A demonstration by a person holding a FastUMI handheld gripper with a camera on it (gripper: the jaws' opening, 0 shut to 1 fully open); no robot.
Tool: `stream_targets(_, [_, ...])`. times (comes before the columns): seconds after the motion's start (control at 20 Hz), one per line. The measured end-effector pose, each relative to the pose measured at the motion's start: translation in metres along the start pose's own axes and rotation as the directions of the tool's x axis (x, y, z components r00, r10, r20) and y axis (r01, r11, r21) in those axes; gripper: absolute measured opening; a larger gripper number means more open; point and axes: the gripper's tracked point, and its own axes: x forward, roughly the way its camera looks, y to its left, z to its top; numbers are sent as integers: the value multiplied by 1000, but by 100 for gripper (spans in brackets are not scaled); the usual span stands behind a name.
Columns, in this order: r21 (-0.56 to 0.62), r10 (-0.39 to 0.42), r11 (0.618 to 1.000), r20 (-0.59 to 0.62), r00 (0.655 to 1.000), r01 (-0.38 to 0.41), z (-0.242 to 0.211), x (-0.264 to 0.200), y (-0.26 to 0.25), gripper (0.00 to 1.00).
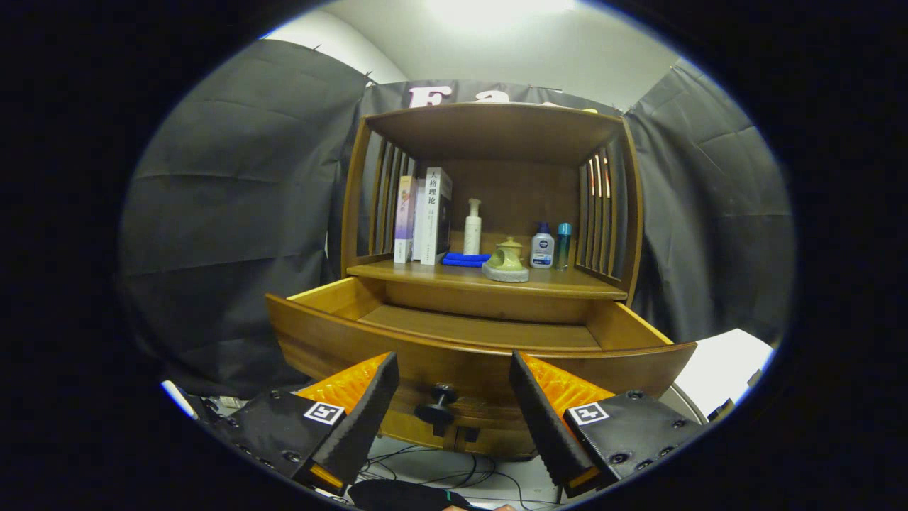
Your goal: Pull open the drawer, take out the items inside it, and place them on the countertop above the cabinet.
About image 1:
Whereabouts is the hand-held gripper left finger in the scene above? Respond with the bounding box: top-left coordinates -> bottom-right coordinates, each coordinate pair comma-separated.
206,350 -> 400,498

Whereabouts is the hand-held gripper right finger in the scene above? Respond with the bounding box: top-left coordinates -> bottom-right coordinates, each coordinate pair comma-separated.
509,350 -> 710,499

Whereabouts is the brown wooden drawer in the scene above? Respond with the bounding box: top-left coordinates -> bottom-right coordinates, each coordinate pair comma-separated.
265,275 -> 698,434

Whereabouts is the green holder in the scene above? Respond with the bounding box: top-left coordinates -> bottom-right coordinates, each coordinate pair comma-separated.
482,247 -> 531,284

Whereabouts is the wooden countertop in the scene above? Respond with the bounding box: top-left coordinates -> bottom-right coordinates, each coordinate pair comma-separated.
346,248 -> 629,301

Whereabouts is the brown wooden cabinet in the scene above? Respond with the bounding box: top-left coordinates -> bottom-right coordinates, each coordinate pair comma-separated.
340,101 -> 645,458

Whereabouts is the white bottle with blue cap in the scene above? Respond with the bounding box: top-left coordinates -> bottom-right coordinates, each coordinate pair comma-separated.
530,222 -> 555,270

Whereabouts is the purple book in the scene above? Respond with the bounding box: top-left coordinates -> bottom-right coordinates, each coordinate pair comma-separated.
394,175 -> 419,265

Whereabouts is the white pump bottle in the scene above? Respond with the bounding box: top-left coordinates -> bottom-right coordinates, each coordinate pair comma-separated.
463,198 -> 483,256

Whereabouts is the thick white book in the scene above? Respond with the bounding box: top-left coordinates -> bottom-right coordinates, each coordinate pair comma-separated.
415,167 -> 453,267

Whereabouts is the tangle of floor cables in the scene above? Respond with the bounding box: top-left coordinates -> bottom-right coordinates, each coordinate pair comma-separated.
355,444 -> 561,508

